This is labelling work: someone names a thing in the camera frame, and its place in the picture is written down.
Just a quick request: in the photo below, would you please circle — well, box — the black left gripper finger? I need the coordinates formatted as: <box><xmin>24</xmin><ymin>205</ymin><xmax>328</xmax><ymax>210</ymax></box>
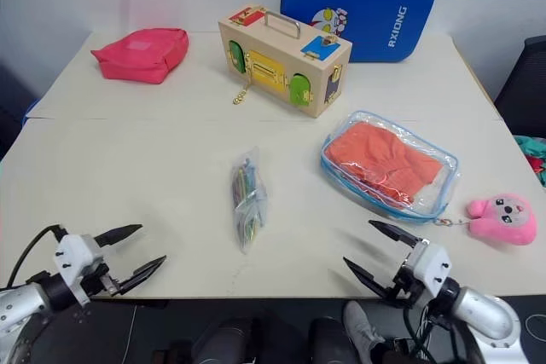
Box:
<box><xmin>94</xmin><ymin>223</ymin><xmax>143</xmax><ymax>249</ymax></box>
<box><xmin>115</xmin><ymin>255</ymin><xmax>168</xmax><ymax>296</ymax></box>

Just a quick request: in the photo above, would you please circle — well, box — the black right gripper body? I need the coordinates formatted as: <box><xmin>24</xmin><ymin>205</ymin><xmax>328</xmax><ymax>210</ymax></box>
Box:
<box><xmin>380</xmin><ymin>257</ymin><xmax>424</xmax><ymax>308</ymax></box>

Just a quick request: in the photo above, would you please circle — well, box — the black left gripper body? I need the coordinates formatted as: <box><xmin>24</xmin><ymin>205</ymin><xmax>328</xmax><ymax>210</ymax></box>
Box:
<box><xmin>79</xmin><ymin>263</ymin><xmax>125</xmax><ymax>298</ymax></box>

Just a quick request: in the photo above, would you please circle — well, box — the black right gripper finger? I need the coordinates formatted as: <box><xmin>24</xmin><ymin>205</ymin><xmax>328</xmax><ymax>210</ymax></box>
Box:
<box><xmin>342</xmin><ymin>257</ymin><xmax>396</xmax><ymax>299</ymax></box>
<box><xmin>368</xmin><ymin>219</ymin><xmax>423</xmax><ymax>249</ymax></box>

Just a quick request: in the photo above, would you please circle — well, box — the clear pouch with orange cloth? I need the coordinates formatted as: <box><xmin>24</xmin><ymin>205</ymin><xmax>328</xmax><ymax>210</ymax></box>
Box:
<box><xmin>319</xmin><ymin>109</ymin><xmax>462</xmax><ymax>225</ymax></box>

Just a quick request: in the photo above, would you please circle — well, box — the orange cloth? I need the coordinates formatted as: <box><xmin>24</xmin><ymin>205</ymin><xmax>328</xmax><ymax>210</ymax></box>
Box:
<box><xmin>324</xmin><ymin>121</ymin><xmax>443</xmax><ymax>207</ymax></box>

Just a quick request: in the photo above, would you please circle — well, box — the clear bag of colourful items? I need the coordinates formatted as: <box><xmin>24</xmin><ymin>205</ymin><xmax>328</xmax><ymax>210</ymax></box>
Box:
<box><xmin>229</xmin><ymin>146</ymin><xmax>270</xmax><ymax>255</ymax></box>

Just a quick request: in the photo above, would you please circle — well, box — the grey sneaker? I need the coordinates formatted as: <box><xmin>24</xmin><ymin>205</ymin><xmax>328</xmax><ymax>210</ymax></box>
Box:
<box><xmin>342</xmin><ymin>300</ymin><xmax>386</xmax><ymax>364</ymax></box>

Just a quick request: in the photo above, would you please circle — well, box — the dark rounded robot knee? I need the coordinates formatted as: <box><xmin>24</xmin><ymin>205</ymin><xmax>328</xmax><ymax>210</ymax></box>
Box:
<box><xmin>307</xmin><ymin>315</ymin><xmax>358</xmax><ymax>364</ymax></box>
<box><xmin>191</xmin><ymin>315</ymin><xmax>262</xmax><ymax>364</ymax></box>

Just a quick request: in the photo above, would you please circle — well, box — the colourful cloth pile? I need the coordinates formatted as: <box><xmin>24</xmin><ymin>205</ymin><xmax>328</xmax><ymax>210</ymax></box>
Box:
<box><xmin>513</xmin><ymin>135</ymin><xmax>546</xmax><ymax>188</ymax></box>

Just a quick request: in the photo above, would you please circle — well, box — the pink fabric pouch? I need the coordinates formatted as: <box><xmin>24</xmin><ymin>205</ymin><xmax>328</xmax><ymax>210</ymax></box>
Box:
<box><xmin>90</xmin><ymin>27</ymin><xmax>190</xmax><ymax>86</ymax></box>

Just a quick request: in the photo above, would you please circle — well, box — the black office chair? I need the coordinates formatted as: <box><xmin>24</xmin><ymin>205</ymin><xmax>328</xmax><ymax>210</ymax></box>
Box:
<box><xmin>493</xmin><ymin>35</ymin><xmax>546</xmax><ymax>136</ymax></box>

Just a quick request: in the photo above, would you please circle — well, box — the wooden lock box toy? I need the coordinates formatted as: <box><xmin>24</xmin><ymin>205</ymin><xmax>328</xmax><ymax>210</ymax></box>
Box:
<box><xmin>218</xmin><ymin>4</ymin><xmax>353</xmax><ymax>119</ymax></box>

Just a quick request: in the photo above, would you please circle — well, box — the blue hard shell case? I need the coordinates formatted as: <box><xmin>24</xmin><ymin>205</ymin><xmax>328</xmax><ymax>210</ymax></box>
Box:
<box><xmin>280</xmin><ymin>0</ymin><xmax>436</xmax><ymax>64</ymax></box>

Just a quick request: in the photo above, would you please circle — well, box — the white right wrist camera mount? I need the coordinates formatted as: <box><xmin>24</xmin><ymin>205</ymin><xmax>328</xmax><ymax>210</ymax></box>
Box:
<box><xmin>404</xmin><ymin>237</ymin><xmax>452</xmax><ymax>298</ymax></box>

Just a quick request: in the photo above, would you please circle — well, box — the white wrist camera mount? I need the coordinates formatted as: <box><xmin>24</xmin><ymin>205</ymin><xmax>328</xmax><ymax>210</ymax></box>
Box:
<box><xmin>404</xmin><ymin>237</ymin><xmax>452</xmax><ymax>298</ymax></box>
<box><xmin>53</xmin><ymin>234</ymin><xmax>105</xmax><ymax>307</ymax></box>

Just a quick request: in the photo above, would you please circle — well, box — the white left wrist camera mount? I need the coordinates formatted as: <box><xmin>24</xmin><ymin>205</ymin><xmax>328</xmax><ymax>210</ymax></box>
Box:
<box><xmin>53</xmin><ymin>234</ymin><xmax>105</xmax><ymax>307</ymax></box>

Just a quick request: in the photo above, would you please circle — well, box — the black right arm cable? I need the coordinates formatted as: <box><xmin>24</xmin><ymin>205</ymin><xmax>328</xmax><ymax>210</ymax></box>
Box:
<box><xmin>400</xmin><ymin>295</ymin><xmax>453</xmax><ymax>361</ymax></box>

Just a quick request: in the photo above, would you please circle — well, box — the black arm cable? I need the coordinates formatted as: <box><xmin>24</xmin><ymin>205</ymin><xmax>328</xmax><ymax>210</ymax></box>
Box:
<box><xmin>400</xmin><ymin>295</ymin><xmax>453</xmax><ymax>361</ymax></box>
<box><xmin>5</xmin><ymin>223</ymin><xmax>69</xmax><ymax>289</ymax></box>

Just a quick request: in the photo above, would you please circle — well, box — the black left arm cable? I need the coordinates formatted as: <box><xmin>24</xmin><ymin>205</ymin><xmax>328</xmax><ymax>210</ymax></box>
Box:
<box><xmin>5</xmin><ymin>223</ymin><xmax>69</xmax><ymax>289</ymax></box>

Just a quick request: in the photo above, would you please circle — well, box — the pink plush keychain toy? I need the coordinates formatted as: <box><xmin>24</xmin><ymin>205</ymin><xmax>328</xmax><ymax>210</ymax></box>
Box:
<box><xmin>464</xmin><ymin>193</ymin><xmax>539</xmax><ymax>247</ymax></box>

